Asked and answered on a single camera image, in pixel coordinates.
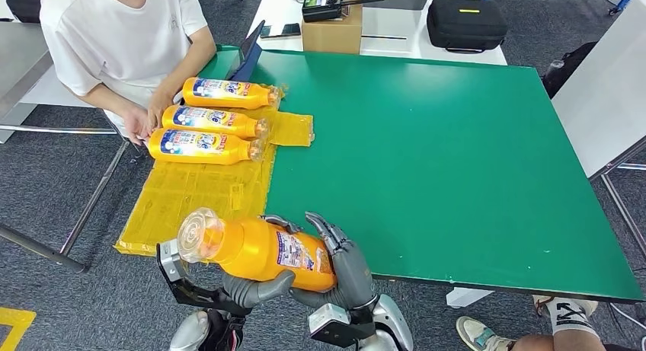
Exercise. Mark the grey desk with metal frame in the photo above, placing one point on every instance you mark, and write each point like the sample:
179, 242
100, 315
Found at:
20, 68

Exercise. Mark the person's right hand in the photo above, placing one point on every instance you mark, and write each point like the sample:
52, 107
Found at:
135, 124

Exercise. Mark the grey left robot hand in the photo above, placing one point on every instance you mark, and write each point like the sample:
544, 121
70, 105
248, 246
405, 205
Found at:
257, 290

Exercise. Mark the black carrying case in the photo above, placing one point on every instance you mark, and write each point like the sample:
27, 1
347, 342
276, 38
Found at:
28, 4
465, 27

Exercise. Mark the tablet in blue case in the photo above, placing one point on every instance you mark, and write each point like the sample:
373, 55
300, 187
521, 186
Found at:
246, 56

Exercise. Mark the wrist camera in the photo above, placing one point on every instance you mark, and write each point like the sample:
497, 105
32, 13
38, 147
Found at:
171, 260
328, 321

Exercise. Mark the black backpack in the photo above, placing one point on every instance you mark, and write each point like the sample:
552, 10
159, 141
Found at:
573, 63

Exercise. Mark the person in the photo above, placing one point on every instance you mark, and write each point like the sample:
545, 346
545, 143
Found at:
121, 46
567, 316

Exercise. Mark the white desk with metal frame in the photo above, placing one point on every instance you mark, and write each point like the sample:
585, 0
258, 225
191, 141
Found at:
603, 94

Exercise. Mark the yellow taped cardboard sheet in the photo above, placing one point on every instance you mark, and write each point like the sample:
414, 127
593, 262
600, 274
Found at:
202, 197

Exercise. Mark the person's left hand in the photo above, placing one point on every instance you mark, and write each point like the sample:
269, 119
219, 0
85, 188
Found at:
157, 109

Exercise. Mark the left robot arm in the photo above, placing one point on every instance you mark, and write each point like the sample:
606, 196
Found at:
192, 333

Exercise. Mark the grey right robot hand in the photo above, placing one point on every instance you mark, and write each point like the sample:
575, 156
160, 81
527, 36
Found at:
351, 278

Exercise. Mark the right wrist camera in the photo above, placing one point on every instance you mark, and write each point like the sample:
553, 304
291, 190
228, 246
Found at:
328, 321

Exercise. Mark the brown cardboard box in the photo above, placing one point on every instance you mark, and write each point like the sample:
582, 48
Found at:
332, 35

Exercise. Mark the black remote controller with antennas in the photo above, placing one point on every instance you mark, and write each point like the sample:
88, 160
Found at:
320, 3

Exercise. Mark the white table foot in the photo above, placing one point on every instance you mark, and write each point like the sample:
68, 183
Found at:
460, 298

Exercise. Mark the orange detergent bottle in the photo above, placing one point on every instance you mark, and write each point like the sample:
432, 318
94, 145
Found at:
252, 248
202, 146
212, 120
227, 93

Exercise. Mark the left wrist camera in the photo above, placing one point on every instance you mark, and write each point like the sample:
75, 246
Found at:
171, 260

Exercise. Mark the white table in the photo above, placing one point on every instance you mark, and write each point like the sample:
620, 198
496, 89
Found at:
280, 9

